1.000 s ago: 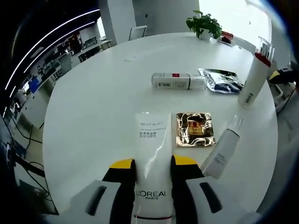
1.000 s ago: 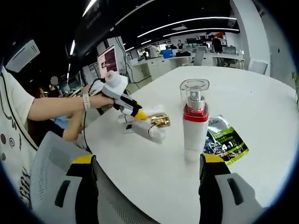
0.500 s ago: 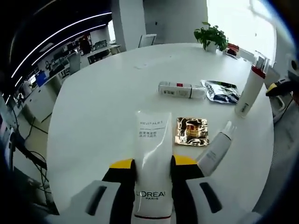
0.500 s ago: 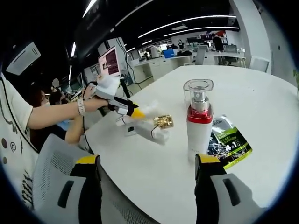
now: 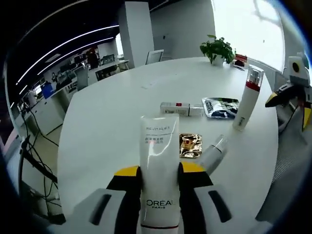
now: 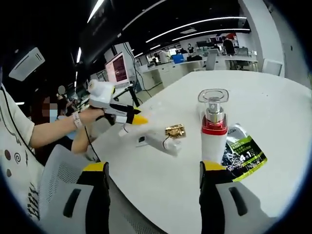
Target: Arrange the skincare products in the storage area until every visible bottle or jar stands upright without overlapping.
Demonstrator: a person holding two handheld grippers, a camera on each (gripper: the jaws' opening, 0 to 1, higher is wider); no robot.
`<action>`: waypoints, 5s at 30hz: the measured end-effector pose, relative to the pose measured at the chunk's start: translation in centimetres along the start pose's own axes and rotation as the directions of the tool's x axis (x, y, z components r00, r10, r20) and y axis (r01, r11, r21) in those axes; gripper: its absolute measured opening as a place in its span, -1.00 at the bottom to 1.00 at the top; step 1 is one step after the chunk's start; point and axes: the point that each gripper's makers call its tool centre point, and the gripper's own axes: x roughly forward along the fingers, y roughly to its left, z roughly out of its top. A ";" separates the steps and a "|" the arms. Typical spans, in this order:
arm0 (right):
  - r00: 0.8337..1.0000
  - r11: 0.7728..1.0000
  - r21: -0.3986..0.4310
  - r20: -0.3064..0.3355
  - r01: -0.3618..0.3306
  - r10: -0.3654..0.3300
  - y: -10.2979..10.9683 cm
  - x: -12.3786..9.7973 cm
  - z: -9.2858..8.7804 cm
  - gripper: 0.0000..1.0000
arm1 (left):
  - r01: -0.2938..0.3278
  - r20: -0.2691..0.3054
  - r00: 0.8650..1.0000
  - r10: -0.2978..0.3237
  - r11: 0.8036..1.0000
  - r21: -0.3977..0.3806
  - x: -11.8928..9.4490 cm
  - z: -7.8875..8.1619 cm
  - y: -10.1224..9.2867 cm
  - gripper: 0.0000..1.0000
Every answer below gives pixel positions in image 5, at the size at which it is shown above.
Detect green black skincare pouch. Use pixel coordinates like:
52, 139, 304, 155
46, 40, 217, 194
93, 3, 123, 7
201, 97, 240, 120

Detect red-banded white skincare bottle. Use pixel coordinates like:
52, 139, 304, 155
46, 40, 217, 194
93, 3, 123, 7
199, 134, 229, 176

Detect white skincare tube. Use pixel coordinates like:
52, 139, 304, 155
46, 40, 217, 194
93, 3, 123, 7
139, 114, 182, 231

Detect grey mesh office chair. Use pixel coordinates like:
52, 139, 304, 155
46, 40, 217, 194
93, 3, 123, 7
268, 97, 312, 215

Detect blue box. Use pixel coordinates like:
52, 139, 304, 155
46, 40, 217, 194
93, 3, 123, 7
41, 83, 55, 98

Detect long ceiling light strip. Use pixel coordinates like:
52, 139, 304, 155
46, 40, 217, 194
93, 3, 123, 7
38, 52, 85, 76
15, 36, 115, 85

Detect tall red-collared skincare bottle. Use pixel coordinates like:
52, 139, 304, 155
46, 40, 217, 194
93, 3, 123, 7
232, 65, 265, 132

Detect white chair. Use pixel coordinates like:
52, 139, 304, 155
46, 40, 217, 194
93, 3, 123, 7
145, 49, 165, 65

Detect potted green plant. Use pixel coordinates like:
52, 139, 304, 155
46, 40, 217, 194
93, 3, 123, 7
199, 34, 236, 66

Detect gold foil skincare sachet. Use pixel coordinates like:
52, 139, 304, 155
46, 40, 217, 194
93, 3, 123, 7
179, 133, 203, 159

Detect long white office desk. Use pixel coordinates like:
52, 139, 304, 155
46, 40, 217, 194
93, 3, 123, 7
24, 59, 130, 136

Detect black floor cable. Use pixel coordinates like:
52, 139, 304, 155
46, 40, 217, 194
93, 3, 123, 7
23, 102, 66, 217

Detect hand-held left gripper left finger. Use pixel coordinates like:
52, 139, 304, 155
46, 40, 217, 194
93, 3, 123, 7
64, 165, 143, 234

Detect black-banded white skincare bottle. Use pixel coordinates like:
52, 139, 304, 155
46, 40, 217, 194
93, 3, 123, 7
160, 101, 205, 117

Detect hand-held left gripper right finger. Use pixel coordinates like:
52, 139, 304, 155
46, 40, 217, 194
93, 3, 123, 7
178, 161, 263, 234

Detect red and white box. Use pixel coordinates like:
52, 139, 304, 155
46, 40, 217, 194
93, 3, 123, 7
233, 54, 249, 72

